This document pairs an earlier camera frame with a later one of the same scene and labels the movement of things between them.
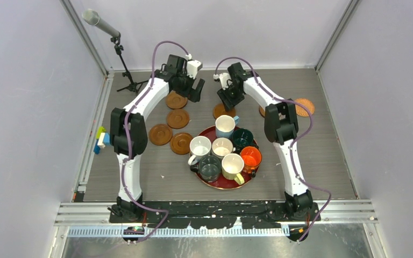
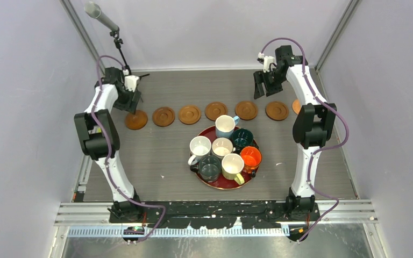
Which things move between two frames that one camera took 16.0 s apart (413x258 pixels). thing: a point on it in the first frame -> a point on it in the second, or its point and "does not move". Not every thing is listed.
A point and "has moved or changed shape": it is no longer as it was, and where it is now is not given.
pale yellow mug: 232,166 does not move
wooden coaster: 177,119 -> 189,115
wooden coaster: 262,112 has moved or changed shape
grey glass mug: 209,167 does not move
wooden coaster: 174,100 -> 214,109
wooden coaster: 160,134 -> 163,116
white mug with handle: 200,146 does not move
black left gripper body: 185,86 -> 126,101
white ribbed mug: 221,147 does not move
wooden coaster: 180,143 has moved or changed shape
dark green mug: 242,137 does not move
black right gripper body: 231,96 -> 273,81
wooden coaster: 219,109 -> 246,110
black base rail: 212,214 does not move
